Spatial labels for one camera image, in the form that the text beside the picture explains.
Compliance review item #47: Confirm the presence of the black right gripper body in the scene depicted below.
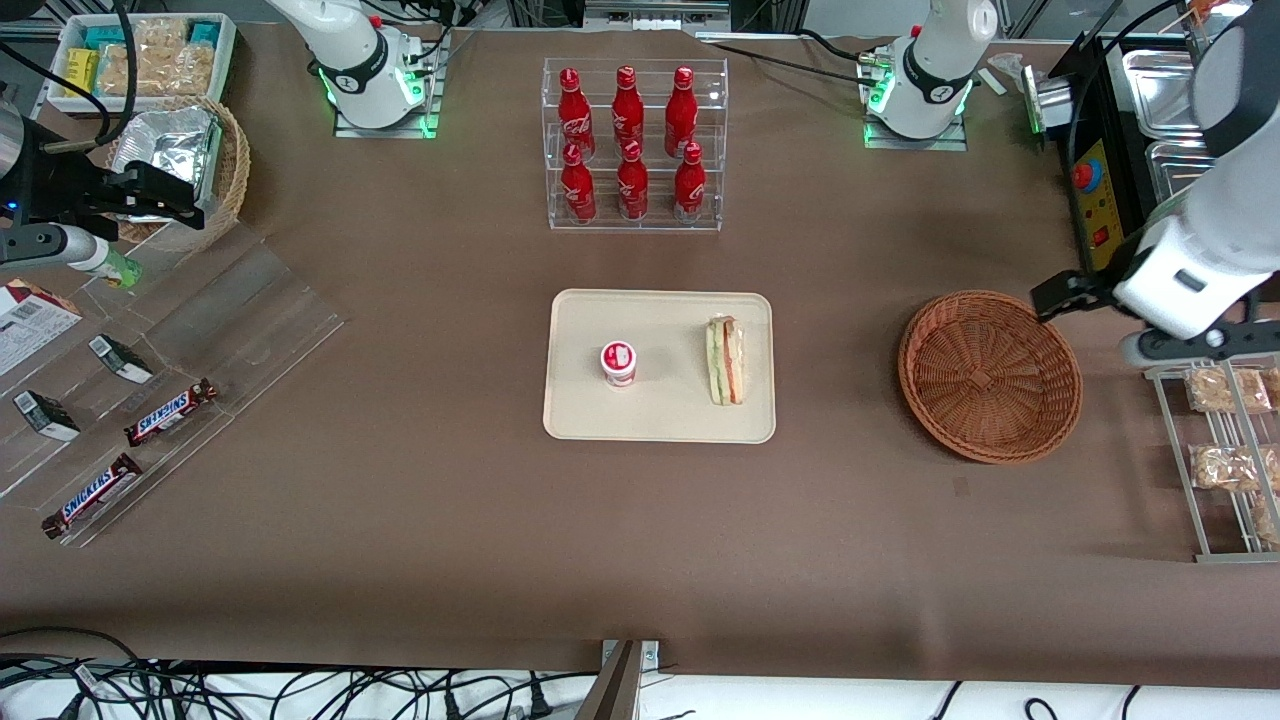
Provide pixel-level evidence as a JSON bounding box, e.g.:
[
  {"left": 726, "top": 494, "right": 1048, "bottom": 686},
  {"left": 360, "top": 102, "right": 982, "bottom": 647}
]
[{"left": 20, "top": 145, "right": 119, "bottom": 223}]

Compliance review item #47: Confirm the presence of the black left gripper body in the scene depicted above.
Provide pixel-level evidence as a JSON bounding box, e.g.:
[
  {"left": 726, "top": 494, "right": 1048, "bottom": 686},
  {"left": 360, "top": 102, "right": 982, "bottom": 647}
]
[{"left": 1085, "top": 245, "right": 1151, "bottom": 311}]

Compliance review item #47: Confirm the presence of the triangle sandwich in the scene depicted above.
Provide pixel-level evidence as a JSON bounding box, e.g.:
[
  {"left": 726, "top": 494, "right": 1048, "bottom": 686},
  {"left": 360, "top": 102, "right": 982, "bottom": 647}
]
[{"left": 705, "top": 314, "right": 748, "bottom": 407}]

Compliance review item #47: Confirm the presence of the tall tan wicker basket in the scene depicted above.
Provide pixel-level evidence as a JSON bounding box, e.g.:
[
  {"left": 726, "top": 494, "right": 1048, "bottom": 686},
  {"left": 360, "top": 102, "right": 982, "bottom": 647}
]
[{"left": 105, "top": 95, "right": 251, "bottom": 253}]

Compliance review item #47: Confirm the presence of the shallow brown wicker basket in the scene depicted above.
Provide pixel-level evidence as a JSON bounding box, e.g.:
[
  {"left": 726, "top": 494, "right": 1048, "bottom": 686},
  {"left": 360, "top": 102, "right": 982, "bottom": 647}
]
[{"left": 897, "top": 290, "right": 1084, "bottom": 465}]

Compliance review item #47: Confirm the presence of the beige plastic tray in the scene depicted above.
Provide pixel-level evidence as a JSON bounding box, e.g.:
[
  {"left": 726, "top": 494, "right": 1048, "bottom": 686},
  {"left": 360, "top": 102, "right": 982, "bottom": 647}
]
[{"left": 542, "top": 289, "right": 777, "bottom": 444}]

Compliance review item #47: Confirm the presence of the green white small bottle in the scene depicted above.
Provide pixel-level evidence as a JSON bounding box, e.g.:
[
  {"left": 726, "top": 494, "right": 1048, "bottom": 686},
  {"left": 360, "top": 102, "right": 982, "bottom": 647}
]
[{"left": 95, "top": 250, "right": 143, "bottom": 290}]

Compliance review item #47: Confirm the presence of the white plastic bin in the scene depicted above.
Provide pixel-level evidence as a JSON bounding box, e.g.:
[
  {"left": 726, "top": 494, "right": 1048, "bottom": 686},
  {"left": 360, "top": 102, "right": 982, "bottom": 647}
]
[{"left": 47, "top": 12, "right": 238, "bottom": 114}]

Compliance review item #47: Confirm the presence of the black food warmer cabinet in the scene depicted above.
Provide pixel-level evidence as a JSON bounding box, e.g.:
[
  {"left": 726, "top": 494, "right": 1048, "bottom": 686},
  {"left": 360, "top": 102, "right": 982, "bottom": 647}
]
[{"left": 1048, "top": 30, "right": 1216, "bottom": 301}]

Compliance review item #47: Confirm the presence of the yellow snack box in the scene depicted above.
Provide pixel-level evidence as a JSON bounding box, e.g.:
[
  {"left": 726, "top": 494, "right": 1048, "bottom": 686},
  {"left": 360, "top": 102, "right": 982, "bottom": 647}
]
[{"left": 65, "top": 48, "right": 102, "bottom": 99}]

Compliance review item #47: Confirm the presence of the clear bag of crackers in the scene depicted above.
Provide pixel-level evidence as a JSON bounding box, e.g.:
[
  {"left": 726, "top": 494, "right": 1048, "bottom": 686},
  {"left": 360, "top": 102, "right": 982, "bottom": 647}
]
[
  {"left": 100, "top": 45, "right": 146, "bottom": 97},
  {"left": 130, "top": 17, "right": 193, "bottom": 51},
  {"left": 145, "top": 45, "right": 217, "bottom": 97}
]

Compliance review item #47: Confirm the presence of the stainless steel pan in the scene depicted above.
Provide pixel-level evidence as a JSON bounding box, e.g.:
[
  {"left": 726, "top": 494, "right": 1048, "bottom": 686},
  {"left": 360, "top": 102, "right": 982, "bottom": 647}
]
[
  {"left": 1120, "top": 48, "right": 1206, "bottom": 141},
  {"left": 1145, "top": 140, "right": 1213, "bottom": 201}
]

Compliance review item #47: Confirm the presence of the small black white box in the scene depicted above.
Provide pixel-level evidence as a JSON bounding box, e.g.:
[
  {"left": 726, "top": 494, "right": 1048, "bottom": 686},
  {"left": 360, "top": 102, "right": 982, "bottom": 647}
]
[
  {"left": 88, "top": 335, "right": 154, "bottom": 384},
  {"left": 13, "top": 390, "right": 81, "bottom": 442}
]

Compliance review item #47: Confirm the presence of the white printed carton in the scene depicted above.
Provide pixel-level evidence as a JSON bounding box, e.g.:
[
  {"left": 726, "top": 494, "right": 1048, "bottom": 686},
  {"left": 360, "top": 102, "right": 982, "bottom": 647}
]
[{"left": 0, "top": 279, "right": 84, "bottom": 377}]

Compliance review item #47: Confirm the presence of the clear acrylic display stand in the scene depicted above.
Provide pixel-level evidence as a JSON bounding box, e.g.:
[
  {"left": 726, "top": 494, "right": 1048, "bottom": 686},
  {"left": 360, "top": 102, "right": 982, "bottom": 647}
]
[{"left": 0, "top": 220, "right": 347, "bottom": 549}]

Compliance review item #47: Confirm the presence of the silver metal box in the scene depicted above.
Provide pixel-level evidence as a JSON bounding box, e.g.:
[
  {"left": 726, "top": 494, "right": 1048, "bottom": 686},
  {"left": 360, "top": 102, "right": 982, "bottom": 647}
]
[{"left": 1020, "top": 76, "right": 1076, "bottom": 137}]

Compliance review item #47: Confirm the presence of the brown snickers bar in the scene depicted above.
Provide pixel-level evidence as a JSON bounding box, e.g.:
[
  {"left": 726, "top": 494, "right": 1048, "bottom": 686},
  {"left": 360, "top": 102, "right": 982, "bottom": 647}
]
[
  {"left": 41, "top": 453, "right": 144, "bottom": 540},
  {"left": 123, "top": 378, "right": 219, "bottom": 447}
]

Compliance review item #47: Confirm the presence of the clear plastic wrapper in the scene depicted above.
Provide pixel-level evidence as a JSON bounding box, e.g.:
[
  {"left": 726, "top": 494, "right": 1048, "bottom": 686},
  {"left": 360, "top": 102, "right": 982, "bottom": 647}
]
[{"left": 985, "top": 52, "right": 1033, "bottom": 96}]

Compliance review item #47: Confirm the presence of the red cola bottle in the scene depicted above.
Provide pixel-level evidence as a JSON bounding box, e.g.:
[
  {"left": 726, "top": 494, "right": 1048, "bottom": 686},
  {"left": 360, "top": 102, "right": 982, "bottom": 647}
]
[
  {"left": 616, "top": 140, "right": 650, "bottom": 222},
  {"left": 611, "top": 65, "right": 647, "bottom": 157},
  {"left": 672, "top": 142, "right": 708, "bottom": 224},
  {"left": 664, "top": 66, "right": 699, "bottom": 159},
  {"left": 557, "top": 67, "right": 597, "bottom": 163},
  {"left": 560, "top": 143, "right": 599, "bottom": 224}
]

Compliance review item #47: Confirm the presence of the clear acrylic bottle rack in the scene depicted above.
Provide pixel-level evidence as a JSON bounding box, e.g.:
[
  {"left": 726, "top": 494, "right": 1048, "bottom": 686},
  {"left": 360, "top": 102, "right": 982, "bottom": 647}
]
[{"left": 543, "top": 57, "right": 729, "bottom": 233}]

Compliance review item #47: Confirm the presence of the brown table covering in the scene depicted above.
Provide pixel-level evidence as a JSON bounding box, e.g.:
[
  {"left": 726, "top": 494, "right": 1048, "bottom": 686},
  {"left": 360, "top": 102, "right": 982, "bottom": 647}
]
[{"left": 0, "top": 22, "right": 1280, "bottom": 691}]

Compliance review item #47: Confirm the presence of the grey metal pole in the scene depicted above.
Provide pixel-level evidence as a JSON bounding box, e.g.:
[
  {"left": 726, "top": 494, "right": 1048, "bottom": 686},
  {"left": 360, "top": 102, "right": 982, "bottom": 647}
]
[{"left": 575, "top": 640, "right": 643, "bottom": 720}]

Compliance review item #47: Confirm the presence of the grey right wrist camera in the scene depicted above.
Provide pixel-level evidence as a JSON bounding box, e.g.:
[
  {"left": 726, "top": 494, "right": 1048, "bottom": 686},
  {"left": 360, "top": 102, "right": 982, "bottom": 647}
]
[{"left": 0, "top": 224, "right": 106, "bottom": 273}]

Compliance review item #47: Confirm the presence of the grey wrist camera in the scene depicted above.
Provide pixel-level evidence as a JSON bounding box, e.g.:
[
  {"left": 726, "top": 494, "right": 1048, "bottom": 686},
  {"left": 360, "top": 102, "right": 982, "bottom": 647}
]
[
  {"left": 0, "top": 224, "right": 106, "bottom": 273},
  {"left": 1120, "top": 322, "right": 1280, "bottom": 365}
]

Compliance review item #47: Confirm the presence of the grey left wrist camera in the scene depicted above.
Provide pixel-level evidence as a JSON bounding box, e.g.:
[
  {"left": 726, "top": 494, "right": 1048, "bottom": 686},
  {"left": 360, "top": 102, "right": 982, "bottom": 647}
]
[{"left": 1120, "top": 322, "right": 1280, "bottom": 365}]

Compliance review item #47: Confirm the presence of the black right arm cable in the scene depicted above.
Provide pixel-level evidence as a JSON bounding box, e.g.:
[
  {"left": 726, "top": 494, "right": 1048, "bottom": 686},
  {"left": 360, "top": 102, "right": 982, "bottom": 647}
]
[
  {"left": 0, "top": 38, "right": 109, "bottom": 119},
  {"left": 95, "top": 0, "right": 139, "bottom": 146}
]

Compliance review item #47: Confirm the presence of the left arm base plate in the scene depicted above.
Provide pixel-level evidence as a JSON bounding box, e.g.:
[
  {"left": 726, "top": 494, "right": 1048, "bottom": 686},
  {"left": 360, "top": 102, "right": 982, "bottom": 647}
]
[{"left": 862, "top": 40, "right": 969, "bottom": 152}]

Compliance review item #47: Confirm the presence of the grey metal wire rack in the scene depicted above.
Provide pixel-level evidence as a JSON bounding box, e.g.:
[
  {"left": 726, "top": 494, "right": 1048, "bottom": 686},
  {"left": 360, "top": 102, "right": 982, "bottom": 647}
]
[{"left": 1145, "top": 355, "right": 1280, "bottom": 564}]

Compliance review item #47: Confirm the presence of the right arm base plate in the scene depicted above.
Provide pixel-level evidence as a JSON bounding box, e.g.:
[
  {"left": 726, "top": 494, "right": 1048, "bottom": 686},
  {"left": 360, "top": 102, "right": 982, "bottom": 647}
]
[{"left": 333, "top": 30, "right": 442, "bottom": 140}]

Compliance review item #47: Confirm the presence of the aluminium frame rail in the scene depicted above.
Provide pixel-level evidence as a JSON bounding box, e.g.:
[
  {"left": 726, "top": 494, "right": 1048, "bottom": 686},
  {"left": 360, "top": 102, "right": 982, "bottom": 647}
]
[{"left": 582, "top": 0, "right": 732, "bottom": 32}]

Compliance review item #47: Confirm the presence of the silver metal bracket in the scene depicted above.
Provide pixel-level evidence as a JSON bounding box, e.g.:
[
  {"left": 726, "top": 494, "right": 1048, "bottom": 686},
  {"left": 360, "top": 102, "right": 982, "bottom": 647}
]
[{"left": 600, "top": 639, "right": 662, "bottom": 673}]

